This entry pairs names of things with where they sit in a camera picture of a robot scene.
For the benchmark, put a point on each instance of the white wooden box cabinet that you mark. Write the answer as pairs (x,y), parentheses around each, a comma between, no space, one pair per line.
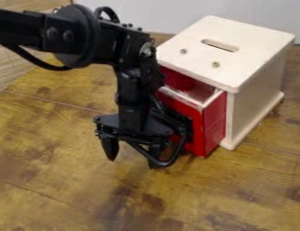
(239,58)

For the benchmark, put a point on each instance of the black metal drawer handle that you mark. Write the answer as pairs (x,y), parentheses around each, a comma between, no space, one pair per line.
(172,134)

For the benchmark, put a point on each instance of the woven mat at left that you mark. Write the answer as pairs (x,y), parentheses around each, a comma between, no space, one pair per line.
(14,67)

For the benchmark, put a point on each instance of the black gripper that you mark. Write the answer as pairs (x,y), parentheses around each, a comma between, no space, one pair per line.
(144,122)

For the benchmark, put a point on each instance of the red drawer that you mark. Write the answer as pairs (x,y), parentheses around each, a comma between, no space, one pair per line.
(201,103)

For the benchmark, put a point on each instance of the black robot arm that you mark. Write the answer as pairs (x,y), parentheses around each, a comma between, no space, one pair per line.
(76,37)

